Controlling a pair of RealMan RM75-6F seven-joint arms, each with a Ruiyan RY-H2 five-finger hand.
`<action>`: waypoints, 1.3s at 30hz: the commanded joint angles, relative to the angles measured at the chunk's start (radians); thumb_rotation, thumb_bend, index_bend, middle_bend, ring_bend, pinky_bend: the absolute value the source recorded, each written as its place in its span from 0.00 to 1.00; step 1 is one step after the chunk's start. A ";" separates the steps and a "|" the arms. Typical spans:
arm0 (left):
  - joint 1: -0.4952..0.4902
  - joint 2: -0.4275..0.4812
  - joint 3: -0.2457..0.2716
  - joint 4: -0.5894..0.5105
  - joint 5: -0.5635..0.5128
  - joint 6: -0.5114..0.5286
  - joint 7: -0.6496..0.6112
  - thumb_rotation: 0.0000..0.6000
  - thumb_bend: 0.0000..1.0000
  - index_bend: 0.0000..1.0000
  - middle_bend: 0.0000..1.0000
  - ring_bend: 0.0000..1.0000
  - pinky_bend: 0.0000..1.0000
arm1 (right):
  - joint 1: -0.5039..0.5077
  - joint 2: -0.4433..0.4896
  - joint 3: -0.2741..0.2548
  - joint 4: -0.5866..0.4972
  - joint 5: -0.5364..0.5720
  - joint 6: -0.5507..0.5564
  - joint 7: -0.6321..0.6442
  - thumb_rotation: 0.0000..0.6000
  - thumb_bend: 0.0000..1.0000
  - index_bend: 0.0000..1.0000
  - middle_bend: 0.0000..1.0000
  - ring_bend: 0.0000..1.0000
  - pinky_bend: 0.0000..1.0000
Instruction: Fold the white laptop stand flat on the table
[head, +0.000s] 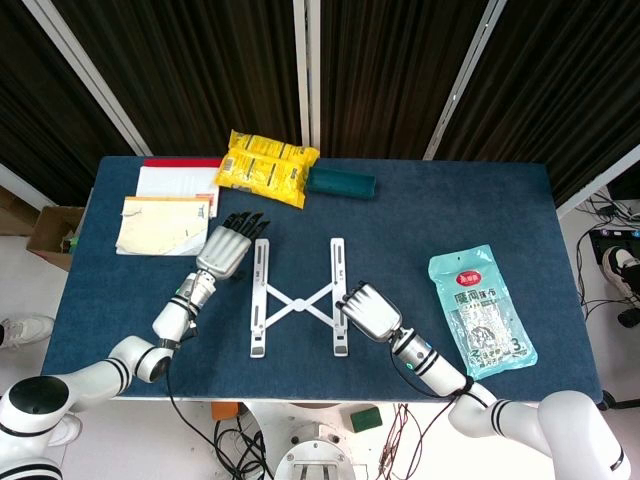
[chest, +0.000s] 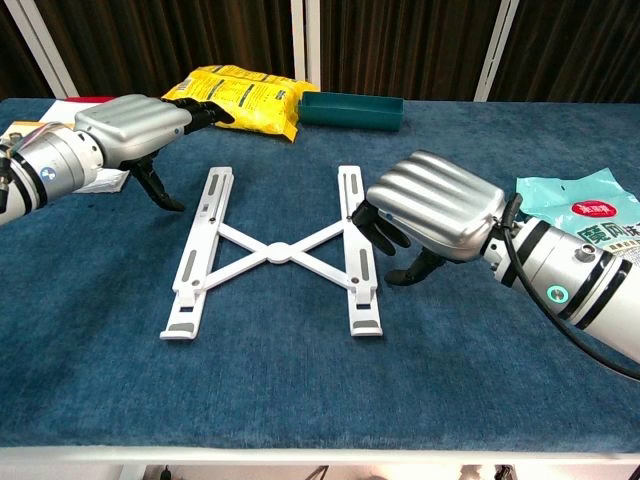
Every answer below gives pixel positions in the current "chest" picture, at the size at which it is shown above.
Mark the light teal scrubber package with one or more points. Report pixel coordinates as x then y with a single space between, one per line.
570 195

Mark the yellow snack bag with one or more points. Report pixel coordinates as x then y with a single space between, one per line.
255 100

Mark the dark pleated curtain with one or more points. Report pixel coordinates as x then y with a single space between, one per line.
150 40

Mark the dark green plastic tray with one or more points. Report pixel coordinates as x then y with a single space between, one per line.
350 117

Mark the blue table mat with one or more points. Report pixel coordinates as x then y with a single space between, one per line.
300 380

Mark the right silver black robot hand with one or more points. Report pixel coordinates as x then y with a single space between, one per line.
435 205

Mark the white folding laptop stand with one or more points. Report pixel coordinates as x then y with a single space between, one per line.
280 252

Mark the red folder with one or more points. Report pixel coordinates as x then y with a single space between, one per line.
90 99

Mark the cream paper booklet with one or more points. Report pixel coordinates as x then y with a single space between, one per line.
107 182

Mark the white paper document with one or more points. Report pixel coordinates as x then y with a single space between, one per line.
57 111

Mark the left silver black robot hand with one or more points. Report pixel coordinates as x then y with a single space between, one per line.
132 125

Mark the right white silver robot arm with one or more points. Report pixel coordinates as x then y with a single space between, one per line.
580 270

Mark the white metal frame post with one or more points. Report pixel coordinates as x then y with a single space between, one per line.
40 50
306 45
496 50

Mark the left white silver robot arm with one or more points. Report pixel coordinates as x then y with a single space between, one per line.
55 165

